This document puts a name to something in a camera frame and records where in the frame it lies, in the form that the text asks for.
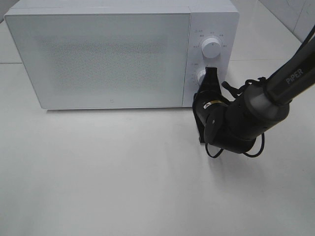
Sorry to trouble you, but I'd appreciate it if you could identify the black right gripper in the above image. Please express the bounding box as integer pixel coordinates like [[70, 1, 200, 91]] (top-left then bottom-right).
[[192, 67, 230, 144]]

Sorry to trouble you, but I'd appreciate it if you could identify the white timer knob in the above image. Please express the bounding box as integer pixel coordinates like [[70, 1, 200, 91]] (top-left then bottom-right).
[[196, 69, 206, 85]]

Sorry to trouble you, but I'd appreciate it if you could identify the white microwave door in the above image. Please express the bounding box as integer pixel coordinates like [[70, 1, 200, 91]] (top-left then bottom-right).
[[6, 14, 190, 110]]

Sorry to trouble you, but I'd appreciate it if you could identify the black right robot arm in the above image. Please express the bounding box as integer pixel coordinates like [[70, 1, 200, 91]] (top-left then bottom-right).
[[192, 29, 315, 158]]

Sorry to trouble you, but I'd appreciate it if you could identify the upper white power knob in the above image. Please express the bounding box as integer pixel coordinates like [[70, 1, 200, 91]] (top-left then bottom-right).
[[200, 36, 222, 59]]

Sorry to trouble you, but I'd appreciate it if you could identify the white microwave oven body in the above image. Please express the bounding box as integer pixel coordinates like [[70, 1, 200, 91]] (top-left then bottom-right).
[[4, 0, 239, 108]]

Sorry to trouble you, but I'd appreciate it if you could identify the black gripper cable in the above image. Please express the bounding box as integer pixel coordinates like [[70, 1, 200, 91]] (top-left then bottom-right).
[[204, 77, 268, 158]]

